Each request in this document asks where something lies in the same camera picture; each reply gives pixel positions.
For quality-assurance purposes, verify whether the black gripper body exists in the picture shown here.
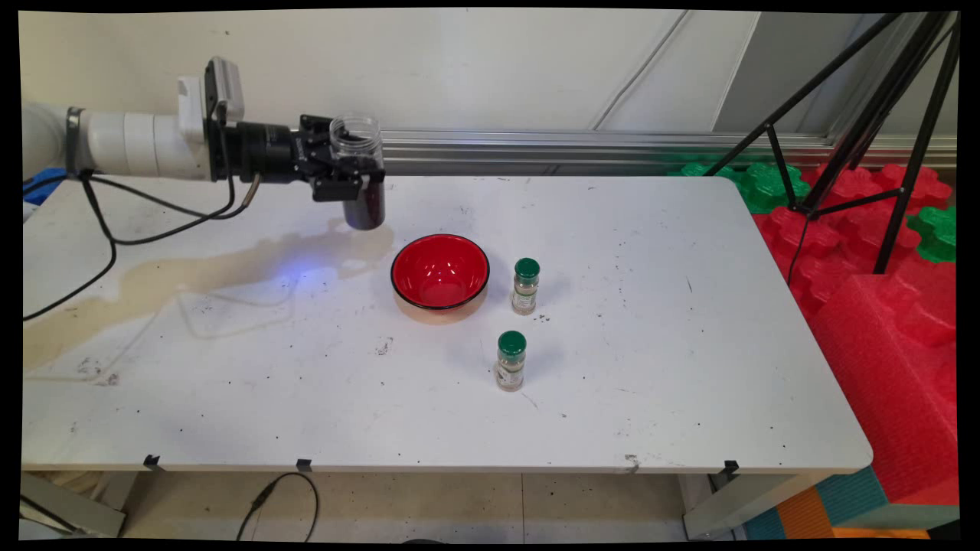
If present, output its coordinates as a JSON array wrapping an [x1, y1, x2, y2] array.
[[226, 115, 333, 185]]

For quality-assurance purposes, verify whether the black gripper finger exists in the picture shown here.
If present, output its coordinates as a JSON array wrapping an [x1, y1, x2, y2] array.
[[300, 115, 361, 158], [311, 163, 385, 203]]

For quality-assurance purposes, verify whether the clear jar with black granules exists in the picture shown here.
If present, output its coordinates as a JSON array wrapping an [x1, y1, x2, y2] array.
[[329, 115, 387, 230]]

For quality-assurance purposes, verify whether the red bowl with black rim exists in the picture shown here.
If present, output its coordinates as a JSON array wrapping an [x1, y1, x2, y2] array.
[[390, 234, 491, 313]]

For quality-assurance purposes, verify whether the green-capped spice bottle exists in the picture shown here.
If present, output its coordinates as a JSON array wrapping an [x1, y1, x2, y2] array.
[[511, 258, 541, 316], [495, 331, 528, 393]]

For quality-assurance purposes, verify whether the blue foam piece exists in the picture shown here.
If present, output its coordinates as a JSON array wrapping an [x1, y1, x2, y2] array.
[[23, 167, 68, 206]]

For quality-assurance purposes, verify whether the green foam puzzle piece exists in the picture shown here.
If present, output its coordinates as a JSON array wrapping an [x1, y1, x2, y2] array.
[[668, 161, 742, 184], [907, 205, 958, 263], [737, 162, 811, 214]]

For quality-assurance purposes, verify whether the grey table leg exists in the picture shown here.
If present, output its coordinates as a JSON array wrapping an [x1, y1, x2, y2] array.
[[684, 471, 812, 540], [21, 471, 127, 536]]

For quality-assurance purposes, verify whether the red foam puzzle pile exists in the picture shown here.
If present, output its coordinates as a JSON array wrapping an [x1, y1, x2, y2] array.
[[754, 163, 958, 322]]

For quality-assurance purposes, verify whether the black tripod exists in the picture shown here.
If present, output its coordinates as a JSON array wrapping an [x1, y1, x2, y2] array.
[[703, 11, 961, 275]]

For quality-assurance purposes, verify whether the orange foam tile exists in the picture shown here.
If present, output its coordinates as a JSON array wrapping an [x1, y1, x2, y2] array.
[[777, 486, 835, 540]]

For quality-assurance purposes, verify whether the teal foam tile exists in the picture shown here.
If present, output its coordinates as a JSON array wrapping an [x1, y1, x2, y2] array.
[[815, 467, 889, 529]]

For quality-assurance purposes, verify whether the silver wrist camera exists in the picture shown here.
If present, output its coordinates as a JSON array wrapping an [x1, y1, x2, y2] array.
[[205, 56, 246, 123]]

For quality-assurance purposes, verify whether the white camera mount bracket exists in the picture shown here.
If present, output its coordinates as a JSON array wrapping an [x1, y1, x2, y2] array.
[[178, 75, 209, 148]]

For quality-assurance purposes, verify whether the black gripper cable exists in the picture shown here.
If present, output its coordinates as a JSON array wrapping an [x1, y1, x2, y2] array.
[[23, 172, 263, 221]]

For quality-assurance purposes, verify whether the black cable strap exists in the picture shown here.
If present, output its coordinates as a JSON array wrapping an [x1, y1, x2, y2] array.
[[66, 107, 87, 178]]

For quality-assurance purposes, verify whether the aluminium rail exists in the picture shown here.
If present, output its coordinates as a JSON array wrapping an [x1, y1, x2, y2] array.
[[379, 129, 958, 171]]

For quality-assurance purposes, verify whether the black floor cable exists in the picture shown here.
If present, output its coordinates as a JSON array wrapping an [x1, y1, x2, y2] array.
[[236, 472, 322, 543]]

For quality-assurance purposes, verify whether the white wall cable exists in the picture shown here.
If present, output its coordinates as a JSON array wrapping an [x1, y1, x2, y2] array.
[[588, 11, 690, 131]]

